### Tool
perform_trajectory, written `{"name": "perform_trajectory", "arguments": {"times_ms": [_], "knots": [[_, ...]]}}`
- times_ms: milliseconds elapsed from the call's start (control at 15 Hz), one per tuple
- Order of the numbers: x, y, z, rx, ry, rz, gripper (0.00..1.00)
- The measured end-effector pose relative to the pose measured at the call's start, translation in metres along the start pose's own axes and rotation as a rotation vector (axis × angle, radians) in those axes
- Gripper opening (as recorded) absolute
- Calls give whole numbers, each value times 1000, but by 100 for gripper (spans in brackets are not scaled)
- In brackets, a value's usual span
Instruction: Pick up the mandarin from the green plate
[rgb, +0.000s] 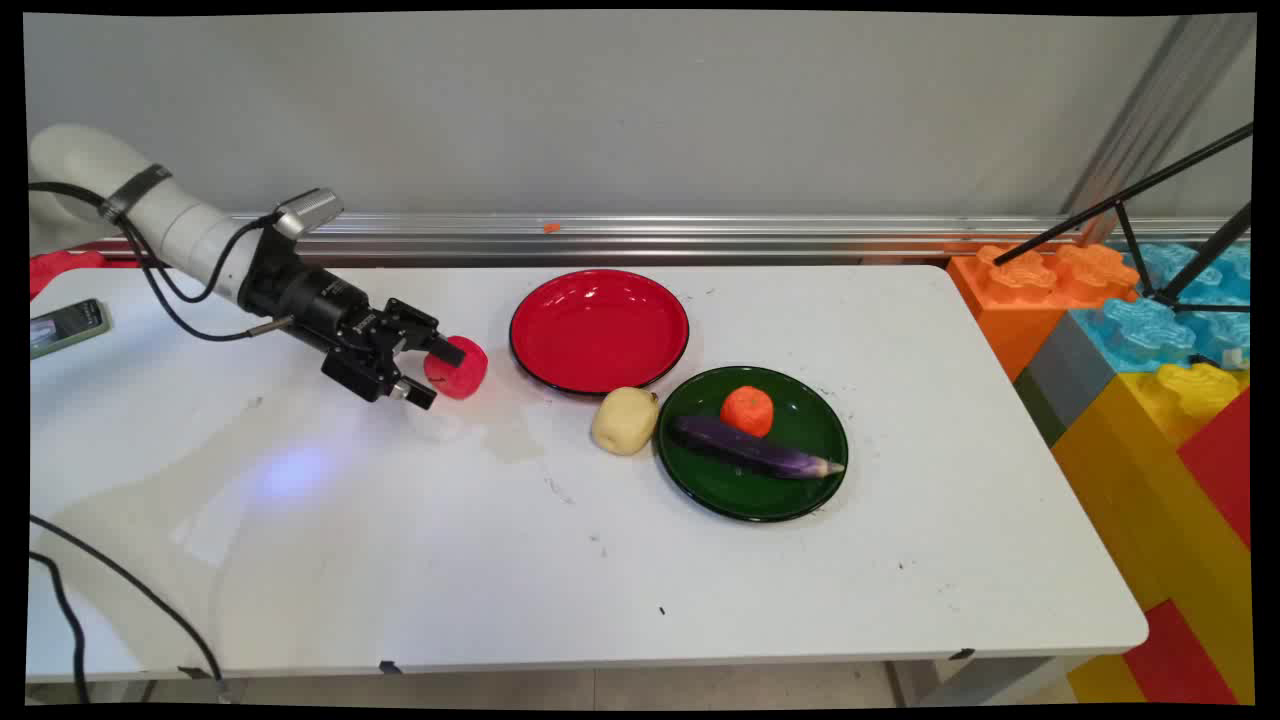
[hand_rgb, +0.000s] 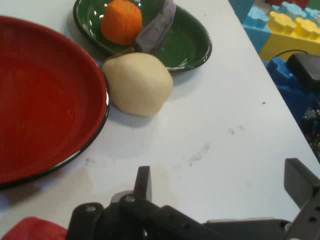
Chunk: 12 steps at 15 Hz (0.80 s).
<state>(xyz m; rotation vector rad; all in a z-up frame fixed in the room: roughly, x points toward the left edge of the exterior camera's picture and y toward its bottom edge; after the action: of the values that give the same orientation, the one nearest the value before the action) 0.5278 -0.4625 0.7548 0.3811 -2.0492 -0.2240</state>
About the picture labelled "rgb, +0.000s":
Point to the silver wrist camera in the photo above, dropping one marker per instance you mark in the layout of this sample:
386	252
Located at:
308	212

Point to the orange giant building block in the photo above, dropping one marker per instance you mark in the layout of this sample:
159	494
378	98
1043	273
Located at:
1010	300

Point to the smartphone in green case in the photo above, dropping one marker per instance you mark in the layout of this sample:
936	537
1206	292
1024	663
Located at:
68	328

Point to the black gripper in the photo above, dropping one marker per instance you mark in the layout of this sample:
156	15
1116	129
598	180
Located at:
330	305

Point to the purple toy eggplant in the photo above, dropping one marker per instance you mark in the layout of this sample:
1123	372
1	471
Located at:
750	452

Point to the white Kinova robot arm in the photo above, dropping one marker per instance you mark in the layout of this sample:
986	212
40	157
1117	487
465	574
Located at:
150	205

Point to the black tripod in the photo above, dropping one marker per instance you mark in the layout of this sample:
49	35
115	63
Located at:
1130	192

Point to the red plate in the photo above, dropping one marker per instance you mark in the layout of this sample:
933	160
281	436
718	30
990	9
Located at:
600	330

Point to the red plastic piece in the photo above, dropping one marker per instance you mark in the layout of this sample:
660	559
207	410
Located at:
60	265

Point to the dark green giant building block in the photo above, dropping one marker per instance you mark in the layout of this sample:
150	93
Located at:
1040	410

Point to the aluminium rail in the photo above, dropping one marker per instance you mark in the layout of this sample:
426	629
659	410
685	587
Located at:
750	240

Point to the red toy apple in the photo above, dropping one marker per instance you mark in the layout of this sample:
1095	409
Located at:
465	380

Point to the grey giant building block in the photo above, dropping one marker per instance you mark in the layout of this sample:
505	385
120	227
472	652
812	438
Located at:
1070	375

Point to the dark green plate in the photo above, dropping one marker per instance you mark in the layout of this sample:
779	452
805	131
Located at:
800	420

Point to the orange toy mandarin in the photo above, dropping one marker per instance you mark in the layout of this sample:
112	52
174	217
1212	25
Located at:
747	412

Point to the red giant building block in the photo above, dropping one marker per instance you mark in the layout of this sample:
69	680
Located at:
1180	660
1225	470

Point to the colourful foam floor mat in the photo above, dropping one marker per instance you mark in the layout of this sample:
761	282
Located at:
1150	335

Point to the pale yellow toy potato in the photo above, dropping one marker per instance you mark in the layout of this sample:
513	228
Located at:
624	422

